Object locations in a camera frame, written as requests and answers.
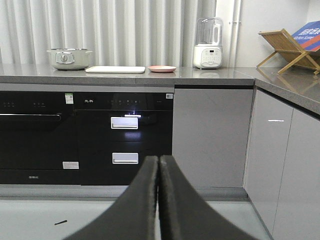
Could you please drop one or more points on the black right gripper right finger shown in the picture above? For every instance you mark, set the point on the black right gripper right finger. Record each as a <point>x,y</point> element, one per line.
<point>184,214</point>

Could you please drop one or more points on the pale green electric pot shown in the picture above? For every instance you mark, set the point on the pale green electric pot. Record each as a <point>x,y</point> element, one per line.
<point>69,58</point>

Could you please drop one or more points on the black built-in dishwasher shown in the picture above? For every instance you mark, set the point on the black built-in dishwasher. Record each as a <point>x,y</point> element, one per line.
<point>117,130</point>

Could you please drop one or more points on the cream bear serving tray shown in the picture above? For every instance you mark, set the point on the cream bear serving tray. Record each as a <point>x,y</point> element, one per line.
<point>116,69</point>

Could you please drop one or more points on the white blender appliance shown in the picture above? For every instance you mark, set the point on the white blender appliance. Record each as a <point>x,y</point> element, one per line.
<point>208,50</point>

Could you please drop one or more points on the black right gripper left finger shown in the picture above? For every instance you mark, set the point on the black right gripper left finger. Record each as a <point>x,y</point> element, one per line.
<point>132,215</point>

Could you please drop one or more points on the wooden folding dish rack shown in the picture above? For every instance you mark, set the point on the wooden folding dish rack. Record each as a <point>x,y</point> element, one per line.
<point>287,47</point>

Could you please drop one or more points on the grey cabinet door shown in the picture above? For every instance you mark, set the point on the grey cabinet door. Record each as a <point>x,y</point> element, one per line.
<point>210,135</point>

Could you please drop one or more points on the black built-in oven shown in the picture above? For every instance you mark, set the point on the black built-in oven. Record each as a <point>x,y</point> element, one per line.
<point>38,138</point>

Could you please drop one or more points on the pink round plate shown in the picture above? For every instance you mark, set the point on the pink round plate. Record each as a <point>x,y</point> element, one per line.
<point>161,68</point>

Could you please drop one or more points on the white pleated curtain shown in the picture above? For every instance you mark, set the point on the white pleated curtain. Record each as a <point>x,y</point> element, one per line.
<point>118,32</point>

